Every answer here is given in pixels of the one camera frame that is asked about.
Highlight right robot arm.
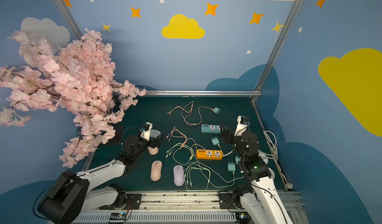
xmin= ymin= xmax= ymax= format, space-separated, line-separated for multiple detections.
xmin=220 ymin=126 xmax=292 ymax=224

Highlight teal power strip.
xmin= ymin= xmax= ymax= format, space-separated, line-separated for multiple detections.
xmin=201 ymin=124 xmax=221 ymax=134

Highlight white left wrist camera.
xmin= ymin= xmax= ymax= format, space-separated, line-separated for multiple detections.
xmin=138 ymin=122 xmax=153 ymax=141

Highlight white power cords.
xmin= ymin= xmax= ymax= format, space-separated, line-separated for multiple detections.
xmin=222 ymin=130 xmax=293 ymax=190

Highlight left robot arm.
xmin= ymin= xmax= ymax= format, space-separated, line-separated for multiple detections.
xmin=33 ymin=134 xmax=163 ymax=224

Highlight aluminium rail base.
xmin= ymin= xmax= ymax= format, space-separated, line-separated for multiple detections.
xmin=71 ymin=191 xmax=309 ymax=224

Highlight tin can with label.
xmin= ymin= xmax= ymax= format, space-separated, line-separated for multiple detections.
xmin=259 ymin=151 xmax=269 ymax=165

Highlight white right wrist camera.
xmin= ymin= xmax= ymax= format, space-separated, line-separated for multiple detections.
xmin=234 ymin=116 xmax=251 ymax=136

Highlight lavender wireless mouse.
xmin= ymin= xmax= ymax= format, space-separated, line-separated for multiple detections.
xmin=173 ymin=165 xmax=185 ymax=187

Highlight pink cherry blossom tree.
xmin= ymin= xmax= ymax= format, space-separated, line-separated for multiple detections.
xmin=1 ymin=30 xmax=146 ymax=168

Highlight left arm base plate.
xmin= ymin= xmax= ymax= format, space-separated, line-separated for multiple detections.
xmin=99 ymin=193 xmax=142 ymax=210

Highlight green charging cable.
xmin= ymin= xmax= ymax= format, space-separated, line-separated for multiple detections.
xmin=165 ymin=143 xmax=215 ymax=186
xmin=183 ymin=159 xmax=245 ymax=190

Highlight orange power strip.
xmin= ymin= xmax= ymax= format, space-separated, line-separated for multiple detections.
xmin=197 ymin=149 xmax=223 ymax=160

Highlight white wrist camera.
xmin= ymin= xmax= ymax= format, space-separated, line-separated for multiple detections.
xmin=234 ymin=116 xmax=251 ymax=136
xmin=138 ymin=122 xmax=153 ymax=141

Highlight pale blue wireless mouse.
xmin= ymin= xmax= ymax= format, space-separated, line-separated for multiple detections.
xmin=150 ymin=129 xmax=161 ymax=139

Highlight pink mouse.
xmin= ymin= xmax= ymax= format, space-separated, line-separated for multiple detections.
xmin=147 ymin=147 xmax=159 ymax=155
xmin=150 ymin=160 xmax=163 ymax=182

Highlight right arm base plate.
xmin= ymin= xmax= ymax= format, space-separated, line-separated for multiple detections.
xmin=217 ymin=191 xmax=245 ymax=210

